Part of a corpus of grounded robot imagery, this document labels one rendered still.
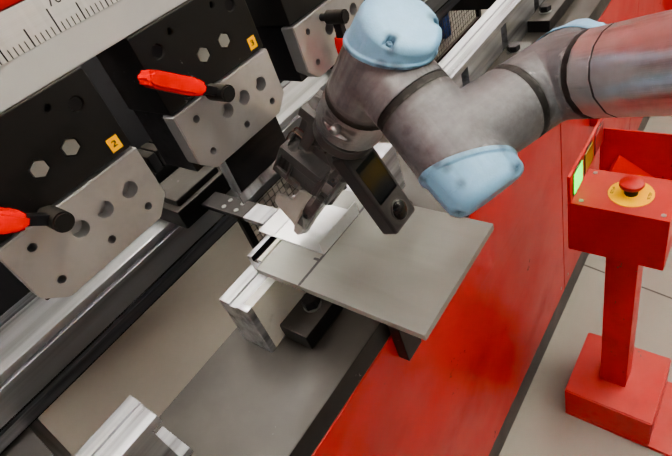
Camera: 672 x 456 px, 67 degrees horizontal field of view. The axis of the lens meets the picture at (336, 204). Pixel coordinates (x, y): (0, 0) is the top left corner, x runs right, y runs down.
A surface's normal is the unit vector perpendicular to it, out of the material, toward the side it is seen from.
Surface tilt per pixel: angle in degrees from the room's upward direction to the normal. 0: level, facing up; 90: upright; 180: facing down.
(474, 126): 41
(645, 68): 67
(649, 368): 0
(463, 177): 55
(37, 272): 90
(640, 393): 0
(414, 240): 0
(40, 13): 90
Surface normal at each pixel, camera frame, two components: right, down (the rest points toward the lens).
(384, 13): 0.28, -0.44
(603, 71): -0.93, 0.12
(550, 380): -0.29, -0.74
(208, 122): 0.77, 0.19
